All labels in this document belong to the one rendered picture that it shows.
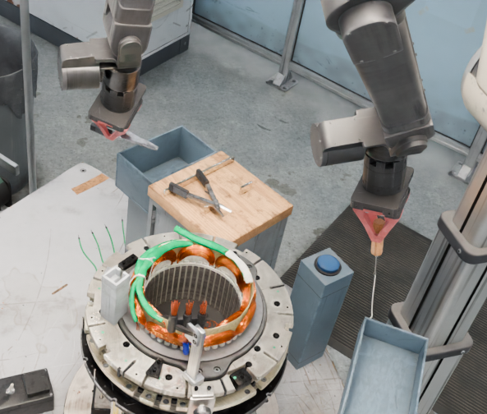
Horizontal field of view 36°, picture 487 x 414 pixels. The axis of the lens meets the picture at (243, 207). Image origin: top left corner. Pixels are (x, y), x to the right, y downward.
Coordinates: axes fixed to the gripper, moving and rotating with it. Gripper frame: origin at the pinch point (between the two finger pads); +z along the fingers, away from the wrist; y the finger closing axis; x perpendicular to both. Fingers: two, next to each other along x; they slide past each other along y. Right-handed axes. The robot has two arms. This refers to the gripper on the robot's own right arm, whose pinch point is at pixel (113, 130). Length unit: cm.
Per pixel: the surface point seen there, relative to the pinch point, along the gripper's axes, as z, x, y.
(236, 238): 2.5, 27.8, 9.1
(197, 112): 161, -5, -135
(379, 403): -4, 58, 30
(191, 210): 5.0, 18.5, 6.0
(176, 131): 13.6, 8.6, -14.9
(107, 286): -12.7, 12.9, 33.2
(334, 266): 2.2, 46.0, 6.5
